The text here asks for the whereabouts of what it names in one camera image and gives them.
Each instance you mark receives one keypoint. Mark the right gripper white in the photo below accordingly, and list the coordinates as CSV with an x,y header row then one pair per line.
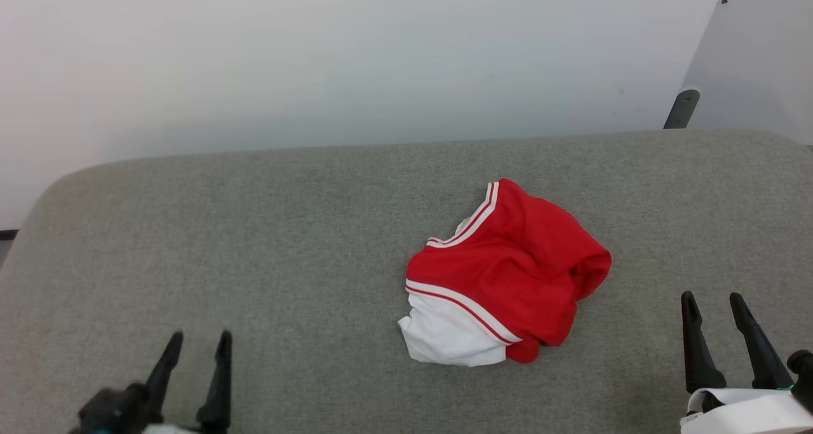
x,y
743,415

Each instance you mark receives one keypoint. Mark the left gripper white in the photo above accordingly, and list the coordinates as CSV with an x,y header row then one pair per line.
x,y
166,429

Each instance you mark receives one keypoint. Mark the red and white jersey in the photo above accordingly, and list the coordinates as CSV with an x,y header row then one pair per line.
x,y
521,262

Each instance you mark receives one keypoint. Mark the grey fabric sofa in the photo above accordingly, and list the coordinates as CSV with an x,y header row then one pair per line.
x,y
254,250

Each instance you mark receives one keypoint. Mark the dark grey slanted pole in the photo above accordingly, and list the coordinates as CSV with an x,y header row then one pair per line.
x,y
681,108

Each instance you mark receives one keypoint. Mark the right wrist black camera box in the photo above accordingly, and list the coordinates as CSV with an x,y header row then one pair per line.
x,y
803,377

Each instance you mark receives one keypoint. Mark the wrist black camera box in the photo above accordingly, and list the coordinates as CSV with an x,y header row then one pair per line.
x,y
114,412
803,377

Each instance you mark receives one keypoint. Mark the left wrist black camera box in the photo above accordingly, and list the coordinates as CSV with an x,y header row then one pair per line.
x,y
114,412

